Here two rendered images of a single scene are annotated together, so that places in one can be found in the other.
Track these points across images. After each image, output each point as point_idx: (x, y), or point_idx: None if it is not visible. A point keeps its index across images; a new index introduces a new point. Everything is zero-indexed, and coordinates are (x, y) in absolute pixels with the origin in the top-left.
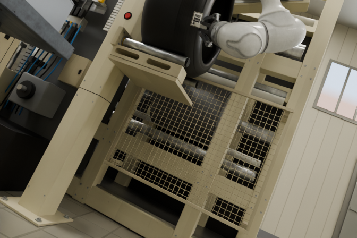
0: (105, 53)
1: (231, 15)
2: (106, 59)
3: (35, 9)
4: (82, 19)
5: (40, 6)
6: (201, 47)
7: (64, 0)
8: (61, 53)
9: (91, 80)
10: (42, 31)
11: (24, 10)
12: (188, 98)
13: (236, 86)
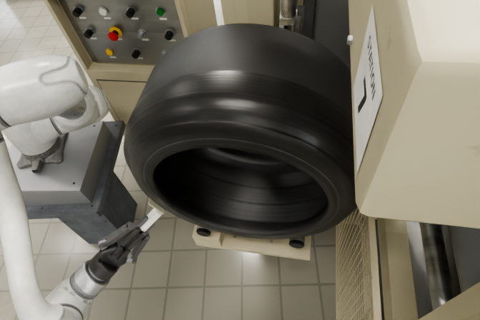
0: None
1: (296, 167)
2: None
3: (50, 213)
4: None
5: (63, 201)
6: (206, 225)
7: (71, 193)
8: (90, 216)
9: None
10: (65, 216)
11: (46, 216)
12: (276, 255)
13: (458, 299)
